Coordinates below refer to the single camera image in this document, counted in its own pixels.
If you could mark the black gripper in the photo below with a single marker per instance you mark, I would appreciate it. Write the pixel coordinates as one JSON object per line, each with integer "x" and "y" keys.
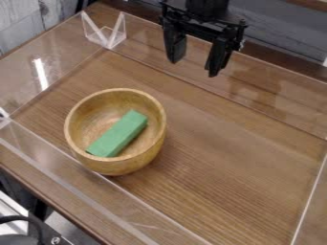
{"x": 208, "y": 20}

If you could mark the green rectangular block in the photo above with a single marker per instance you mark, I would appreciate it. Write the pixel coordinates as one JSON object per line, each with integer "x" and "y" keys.
{"x": 119, "y": 135}

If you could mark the brown wooden bowl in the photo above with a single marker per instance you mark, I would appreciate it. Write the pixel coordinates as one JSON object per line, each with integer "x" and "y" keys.
{"x": 93, "y": 117}

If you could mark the clear acrylic corner bracket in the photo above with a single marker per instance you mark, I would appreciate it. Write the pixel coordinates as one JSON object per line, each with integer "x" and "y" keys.
{"x": 107, "y": 37}

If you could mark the clear acrylic tray wall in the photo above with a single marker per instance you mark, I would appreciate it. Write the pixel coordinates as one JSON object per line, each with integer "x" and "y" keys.
{"x": 240, "y": 178}

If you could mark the black metal table frame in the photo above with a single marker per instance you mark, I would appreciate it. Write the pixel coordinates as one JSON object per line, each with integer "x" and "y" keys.
{"x": 19, "y": 201}

